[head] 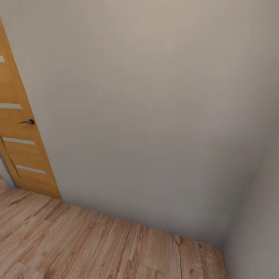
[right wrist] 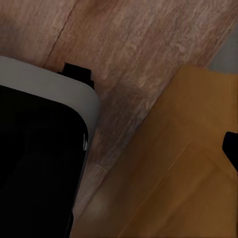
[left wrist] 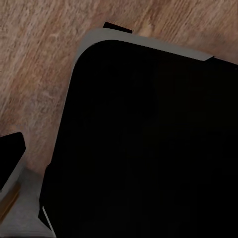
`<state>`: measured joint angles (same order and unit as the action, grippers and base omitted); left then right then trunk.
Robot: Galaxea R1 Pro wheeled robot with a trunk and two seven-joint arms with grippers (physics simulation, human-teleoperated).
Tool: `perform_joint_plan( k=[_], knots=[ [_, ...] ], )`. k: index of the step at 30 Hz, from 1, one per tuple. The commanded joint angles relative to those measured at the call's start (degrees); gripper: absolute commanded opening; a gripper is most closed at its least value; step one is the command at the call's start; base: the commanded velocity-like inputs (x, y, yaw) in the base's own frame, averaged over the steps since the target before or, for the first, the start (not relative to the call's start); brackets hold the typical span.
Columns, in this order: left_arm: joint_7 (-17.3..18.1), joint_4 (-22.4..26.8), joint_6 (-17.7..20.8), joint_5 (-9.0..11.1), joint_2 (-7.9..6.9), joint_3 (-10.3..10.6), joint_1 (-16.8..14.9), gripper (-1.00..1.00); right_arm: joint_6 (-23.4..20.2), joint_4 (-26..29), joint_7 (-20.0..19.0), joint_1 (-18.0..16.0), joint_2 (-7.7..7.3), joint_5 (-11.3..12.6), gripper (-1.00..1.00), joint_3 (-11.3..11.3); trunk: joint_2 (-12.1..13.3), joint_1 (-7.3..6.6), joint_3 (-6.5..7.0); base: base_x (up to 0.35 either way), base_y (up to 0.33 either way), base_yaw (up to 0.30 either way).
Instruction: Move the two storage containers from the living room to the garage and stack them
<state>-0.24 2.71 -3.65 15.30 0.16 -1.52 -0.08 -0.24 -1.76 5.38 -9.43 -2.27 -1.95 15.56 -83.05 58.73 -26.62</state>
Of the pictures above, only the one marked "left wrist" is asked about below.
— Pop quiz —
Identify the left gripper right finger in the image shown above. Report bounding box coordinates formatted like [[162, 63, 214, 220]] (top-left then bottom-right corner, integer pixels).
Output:
[[222, 132, 238, 172]]

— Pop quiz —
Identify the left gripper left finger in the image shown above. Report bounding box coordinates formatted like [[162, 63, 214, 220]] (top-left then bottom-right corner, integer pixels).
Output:
[[0, 132, 26, 191]]

